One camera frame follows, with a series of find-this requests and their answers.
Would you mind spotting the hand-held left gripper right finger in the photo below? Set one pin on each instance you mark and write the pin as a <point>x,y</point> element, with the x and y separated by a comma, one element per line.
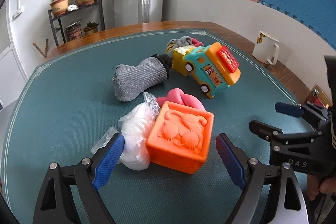
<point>231,161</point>

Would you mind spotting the white enamel mug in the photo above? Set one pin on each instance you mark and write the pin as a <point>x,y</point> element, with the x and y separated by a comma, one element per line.
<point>263,47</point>

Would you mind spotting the grey sock with black cuff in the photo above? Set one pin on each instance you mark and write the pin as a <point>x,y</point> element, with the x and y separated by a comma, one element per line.
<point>139,77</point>

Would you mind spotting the green table mat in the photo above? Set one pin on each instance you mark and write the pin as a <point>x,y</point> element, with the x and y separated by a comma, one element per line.
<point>73,119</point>

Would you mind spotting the pink metal tin container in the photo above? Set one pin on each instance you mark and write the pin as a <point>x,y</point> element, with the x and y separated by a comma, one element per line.
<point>317,94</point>

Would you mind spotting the orange embossed toy block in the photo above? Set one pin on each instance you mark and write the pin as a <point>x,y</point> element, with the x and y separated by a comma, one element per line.
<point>181,134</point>

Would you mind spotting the small potted succulent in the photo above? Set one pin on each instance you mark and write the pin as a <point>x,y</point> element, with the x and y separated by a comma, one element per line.
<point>91,28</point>

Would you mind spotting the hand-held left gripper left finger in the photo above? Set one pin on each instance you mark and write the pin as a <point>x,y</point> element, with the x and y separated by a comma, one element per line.
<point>110,158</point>

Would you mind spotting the black metal plant rack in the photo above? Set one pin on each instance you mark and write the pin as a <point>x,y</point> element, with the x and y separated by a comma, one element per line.
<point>76,16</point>

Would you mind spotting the white stone ornament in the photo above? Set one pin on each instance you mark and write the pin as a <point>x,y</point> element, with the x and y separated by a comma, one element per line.
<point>73,7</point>

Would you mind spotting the teal and orange toy bus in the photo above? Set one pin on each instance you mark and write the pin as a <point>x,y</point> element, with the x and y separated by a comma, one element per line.
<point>212,69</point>

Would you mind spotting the white plastic bag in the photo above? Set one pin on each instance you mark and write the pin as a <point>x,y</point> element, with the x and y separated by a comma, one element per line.
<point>135,134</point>

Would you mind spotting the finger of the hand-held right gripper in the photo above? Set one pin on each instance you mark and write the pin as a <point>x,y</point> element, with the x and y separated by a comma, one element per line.
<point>273,133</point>
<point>287,109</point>

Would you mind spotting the brown patterned pot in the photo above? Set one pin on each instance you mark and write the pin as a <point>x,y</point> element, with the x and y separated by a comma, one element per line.
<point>74,33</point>

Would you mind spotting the pink knotted foam toy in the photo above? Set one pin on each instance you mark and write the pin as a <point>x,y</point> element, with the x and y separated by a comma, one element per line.
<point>183,99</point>
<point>196,42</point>

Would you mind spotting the person's right hand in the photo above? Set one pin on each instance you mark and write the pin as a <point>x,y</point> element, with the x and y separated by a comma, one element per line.
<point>324,185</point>

